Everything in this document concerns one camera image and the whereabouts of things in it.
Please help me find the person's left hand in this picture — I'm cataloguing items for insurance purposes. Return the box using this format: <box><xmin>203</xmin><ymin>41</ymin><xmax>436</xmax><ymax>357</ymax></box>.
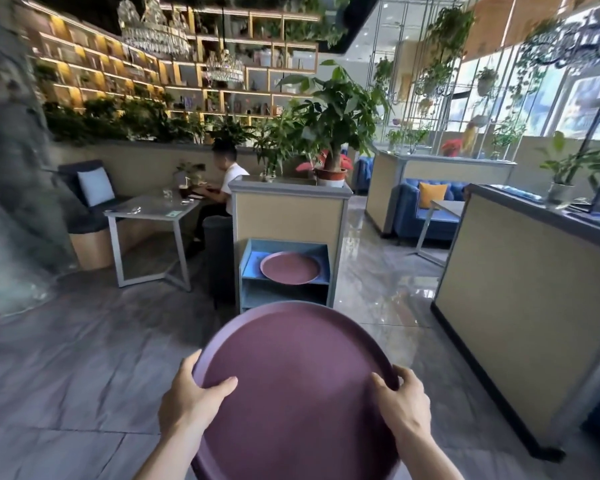
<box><xmin>158</xmin><ymin>349</ymin><xmax>239</xmax><ymax>444</ymax></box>

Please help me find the person's right hand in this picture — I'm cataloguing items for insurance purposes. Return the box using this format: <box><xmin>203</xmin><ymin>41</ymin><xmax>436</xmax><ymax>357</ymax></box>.
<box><xmin>371</xmin><ymin>365</ymin><xmax>433</xmax><ymax>441</ymax></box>

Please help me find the large round purple tray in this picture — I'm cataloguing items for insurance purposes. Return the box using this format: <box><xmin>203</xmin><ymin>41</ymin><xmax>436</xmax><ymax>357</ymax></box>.
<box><xmin>190</xmin><ymin>301</ymin><xmax>402</xmax><ymax>480</ymax></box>

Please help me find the person's right forearm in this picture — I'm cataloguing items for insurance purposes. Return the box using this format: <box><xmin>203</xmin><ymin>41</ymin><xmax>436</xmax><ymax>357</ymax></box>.
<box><xmin>393</xmin><ymin>428</ymin><xmax>465</xmax><ymax>480</ymax></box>

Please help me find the person's left forearm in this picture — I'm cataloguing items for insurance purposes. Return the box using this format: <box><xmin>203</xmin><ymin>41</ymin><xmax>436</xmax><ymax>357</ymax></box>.
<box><xmin>133</xmin><ymin>429</ymin><xmax>207</xmax><ymax>480</ymax></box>

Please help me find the blue shelf cabinet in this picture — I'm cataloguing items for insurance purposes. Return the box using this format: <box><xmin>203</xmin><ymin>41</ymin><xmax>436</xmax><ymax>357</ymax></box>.
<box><xmin>238</xmin><ymin>238</ymin><xmax>332</xmax><ymax>313</ymax></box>

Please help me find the small round purple tray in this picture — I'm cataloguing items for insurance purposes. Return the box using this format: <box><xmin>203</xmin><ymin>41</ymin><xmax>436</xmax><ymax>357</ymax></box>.
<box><xmin>259</xmin><ymin>251</ymin><xmax>322</xmax><ymax>286</ymax></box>

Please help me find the beige partition counter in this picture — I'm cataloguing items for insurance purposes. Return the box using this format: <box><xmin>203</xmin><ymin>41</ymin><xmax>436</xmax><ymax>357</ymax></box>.
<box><xmin>430</xmin><ymin>184</ymin><xmax>600</xmax><ymax>463</ymax></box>

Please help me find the grey table by sofa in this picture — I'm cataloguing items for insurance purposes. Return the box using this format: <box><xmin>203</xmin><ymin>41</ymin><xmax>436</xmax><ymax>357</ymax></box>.
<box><xmin>410</xmin><ymin>200</ymin><xmax>466</xmax><ymax>268</ymax></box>

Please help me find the blue sofa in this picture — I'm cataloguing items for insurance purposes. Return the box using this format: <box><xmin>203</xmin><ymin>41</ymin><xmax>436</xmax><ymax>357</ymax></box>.
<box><xmin>393</xmin><ymin>178</ymin><xmax>471</xmax><ymax>241</ymax></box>

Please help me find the beige partition pillar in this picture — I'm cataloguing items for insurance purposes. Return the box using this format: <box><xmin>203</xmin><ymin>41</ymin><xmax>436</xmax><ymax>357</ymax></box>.
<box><xmin>228</xmin><ymin>175</ymin><xmax>354</xmax><ymax>308</ymax></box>

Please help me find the glass top dining table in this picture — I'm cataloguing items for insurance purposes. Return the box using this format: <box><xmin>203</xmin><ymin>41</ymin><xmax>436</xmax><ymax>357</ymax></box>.
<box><xmin>103</xmin><ymin>193</ymin><xmax>204</xmax><ymax>292</ymax></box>

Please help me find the yellow cushion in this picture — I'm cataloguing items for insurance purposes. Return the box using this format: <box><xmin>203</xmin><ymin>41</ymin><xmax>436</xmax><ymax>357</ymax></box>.
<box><xmin>418</xmin><ymin>182</ymin><xmax>449</xmax><ymax>210</ymax></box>

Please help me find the small potted table plant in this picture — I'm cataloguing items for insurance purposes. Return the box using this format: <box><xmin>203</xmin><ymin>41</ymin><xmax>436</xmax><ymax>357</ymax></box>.
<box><xmin>174</xmin><ymin>161</ymin><xmax>207</xmax><ymax>187</ymax></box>

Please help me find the dark bench seat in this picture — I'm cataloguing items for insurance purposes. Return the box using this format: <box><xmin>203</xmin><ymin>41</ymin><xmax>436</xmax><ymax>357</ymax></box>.
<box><xmin>57</xmin><ymin>160</ymin><xmax>153</xmax><ymax>271</ymax></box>

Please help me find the white cushion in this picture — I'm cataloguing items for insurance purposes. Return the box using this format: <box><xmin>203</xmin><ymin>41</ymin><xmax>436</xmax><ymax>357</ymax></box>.
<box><xmin>77</xmin><ymin>167</ymin><xmax>116</xmax><ymax>208</ymax></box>

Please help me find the large potted money tree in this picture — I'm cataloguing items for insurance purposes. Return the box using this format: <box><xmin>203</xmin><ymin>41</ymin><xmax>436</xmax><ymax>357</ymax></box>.
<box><xmin>278</xmin><ymin>60</ymin><xmax>392</xmax><ymax>188</ymax></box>

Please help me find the row of green hedge plants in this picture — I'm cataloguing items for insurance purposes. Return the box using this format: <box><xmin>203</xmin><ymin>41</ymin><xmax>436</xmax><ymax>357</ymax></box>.
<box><xmin>42</xmin><ymin>97</ymin><xmax>261</xmax><ymax>146</ymax></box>

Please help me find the small potted plant in glass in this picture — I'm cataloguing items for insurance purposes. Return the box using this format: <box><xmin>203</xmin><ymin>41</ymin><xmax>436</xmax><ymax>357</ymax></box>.
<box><xmin>536</xmin><ymin>131</ymin><xmax>600</xmax><ymax>210</ymax></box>

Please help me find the small crystal chandelier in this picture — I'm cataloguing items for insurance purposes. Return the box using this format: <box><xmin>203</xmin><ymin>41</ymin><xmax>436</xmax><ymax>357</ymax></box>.
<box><xmin>203</xmin><ymin>49</ymin><xmax>246</xmax><ymax>85</ymax></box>

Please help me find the lit wooden display shelving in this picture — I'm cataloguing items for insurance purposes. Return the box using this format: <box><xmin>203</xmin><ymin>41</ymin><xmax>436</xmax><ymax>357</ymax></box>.
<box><xmin>15</xmin><ymin>0</ymin><xmax>322</xmax><ymax>126</ymax></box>

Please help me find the hanging green vine plant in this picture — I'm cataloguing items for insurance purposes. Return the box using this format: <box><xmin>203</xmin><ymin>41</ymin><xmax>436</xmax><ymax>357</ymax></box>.
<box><xmin>414</xmin><ymin>4</ymin><xmax>476</xmax><ymax>99</ymax></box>

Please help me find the large crystal chandelier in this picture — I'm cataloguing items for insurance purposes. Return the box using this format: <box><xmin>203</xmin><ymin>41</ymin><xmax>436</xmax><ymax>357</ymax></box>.
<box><xmin>116</xmin><ymin>0</ymin><xmax>192</xmax><ymax>59</ymax></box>

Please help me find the beige low partition wall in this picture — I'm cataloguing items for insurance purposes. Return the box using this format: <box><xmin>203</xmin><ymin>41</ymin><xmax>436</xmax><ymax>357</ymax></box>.
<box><xmin>365</xmin><ymin>145</ymin><xmax>518</xmax><ymax>236</ymax></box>

